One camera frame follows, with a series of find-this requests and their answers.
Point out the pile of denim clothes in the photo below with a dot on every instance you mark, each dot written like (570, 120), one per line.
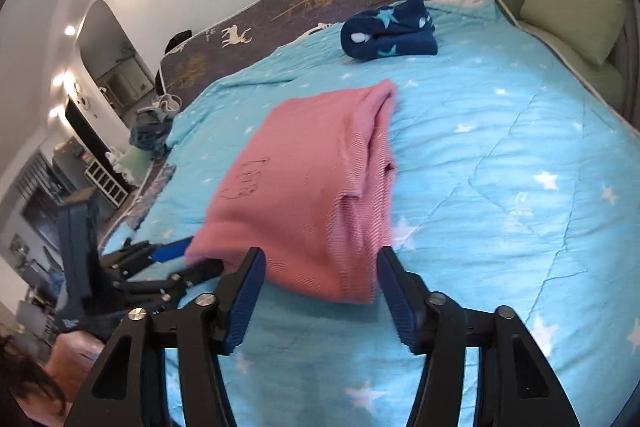
(150, 132)

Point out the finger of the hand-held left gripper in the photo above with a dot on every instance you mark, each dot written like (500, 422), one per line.
(192, 274)
(170, 249)

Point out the white cubby shelf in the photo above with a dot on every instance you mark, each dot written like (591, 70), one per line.
(107, 184)

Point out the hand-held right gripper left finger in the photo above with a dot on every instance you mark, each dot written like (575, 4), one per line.
(247, 302)

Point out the person's pink clothing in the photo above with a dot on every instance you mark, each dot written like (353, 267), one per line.
(75, 367)

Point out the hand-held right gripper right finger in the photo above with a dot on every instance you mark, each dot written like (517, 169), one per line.
(395, 297)

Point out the navy star fleece garment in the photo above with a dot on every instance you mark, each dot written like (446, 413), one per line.
(400, 42)

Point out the arched wall mirror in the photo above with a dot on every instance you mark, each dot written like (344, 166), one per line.
(112, 57)

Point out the light blue star blanket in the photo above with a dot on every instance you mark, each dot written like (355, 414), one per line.
(475, 232)

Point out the person's dark hair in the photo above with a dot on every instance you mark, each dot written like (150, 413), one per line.
(27, 387)

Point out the floral patterned garment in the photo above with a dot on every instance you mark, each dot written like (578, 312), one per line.
(159, 187)

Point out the black television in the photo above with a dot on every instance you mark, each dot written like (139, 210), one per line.
(90, 127)

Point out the pink knit sweater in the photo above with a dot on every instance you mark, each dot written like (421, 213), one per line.
(300, 207)

